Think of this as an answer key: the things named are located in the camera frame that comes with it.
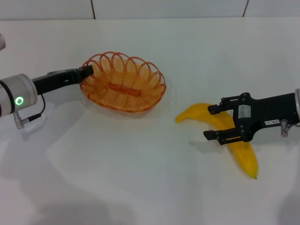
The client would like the orange woven plastic basket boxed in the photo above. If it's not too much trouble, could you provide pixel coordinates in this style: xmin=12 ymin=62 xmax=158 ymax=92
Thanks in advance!
xmin=79 ymin=50 xmax=167 ymax=112

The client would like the right arm cable plug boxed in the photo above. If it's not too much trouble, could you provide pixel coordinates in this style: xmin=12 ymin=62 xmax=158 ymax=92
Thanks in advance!
xmin=280 ymin=119 xmax=300 ymax=138

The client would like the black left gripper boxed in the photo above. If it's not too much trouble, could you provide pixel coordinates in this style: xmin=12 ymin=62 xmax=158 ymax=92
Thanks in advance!
xmin=31 ymin=65 xmax=95 ymax=96

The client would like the yellow banana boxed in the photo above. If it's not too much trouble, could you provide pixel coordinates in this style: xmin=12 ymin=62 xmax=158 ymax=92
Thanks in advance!
xmin=175 ymin=102 xmax=259 ymax=180

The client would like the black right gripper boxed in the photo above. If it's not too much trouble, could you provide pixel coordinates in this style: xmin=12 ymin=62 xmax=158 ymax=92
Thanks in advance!
xmin=202 ymin=92 xmax=299 ymax=146

